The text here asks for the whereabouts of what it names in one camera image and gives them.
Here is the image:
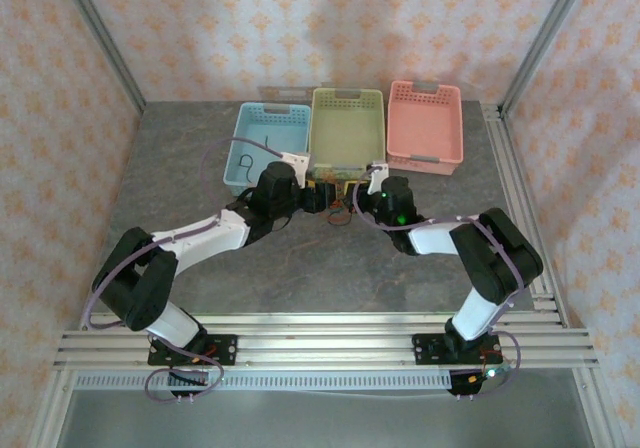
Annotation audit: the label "thin orange cable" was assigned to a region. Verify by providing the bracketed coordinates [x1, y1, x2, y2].
[319, 167, 357, 219]

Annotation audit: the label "green plastic basket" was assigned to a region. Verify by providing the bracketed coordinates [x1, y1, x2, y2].
[306, 87, 387, 181]

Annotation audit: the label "blue plastic basket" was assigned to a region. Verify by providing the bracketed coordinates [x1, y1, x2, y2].
[223, 101, 312, 200]

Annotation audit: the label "pink plastic basket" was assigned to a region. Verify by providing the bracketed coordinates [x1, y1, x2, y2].
[385, 79, 465, 177]

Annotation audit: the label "aluminium front rails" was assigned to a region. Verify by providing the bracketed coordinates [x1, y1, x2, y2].
[52, 312, 599, 372]

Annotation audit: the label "grey metal lower shelf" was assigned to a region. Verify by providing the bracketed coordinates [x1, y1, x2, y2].
[59, 390, 596, 448]

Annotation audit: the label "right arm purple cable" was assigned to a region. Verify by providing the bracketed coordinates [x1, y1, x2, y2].
[352, 165, 526, 399]

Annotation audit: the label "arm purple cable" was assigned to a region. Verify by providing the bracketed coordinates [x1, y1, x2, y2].
[352, 165, 526, 399]
[85, 137, 286, 403]

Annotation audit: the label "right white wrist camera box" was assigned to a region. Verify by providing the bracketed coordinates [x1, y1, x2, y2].
[367, 161, 390, 195]

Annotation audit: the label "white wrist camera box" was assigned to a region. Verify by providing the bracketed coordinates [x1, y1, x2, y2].
[367, 161, 390, 195]
[280, 150, 312, 187]

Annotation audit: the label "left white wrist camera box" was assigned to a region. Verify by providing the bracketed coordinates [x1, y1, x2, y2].
[280, 150, 312, 187]

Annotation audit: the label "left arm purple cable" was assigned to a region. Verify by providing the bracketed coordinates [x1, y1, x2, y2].
[85, 137, 286, 403]

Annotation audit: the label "aluminium side rail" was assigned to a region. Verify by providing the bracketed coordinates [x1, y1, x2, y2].
[480, 101, 569, 327]

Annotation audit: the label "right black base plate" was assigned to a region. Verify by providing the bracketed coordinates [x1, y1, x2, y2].
[411, 332, 503, 367]

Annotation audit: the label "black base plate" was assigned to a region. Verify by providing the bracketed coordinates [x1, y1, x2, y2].
[147, 334, 238, 368]
[411, 332, 503, 367]

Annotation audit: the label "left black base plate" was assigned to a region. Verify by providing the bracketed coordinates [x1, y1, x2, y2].
[147, 334, 238, 368]

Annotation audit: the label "slotted grey cable duct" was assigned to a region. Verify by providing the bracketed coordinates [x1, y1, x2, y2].
[74, 371, 454, 392]

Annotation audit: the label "aluminium frame post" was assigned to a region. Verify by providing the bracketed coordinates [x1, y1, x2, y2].
[53, 0, 147, 114]
[499, 0, 594, 114]

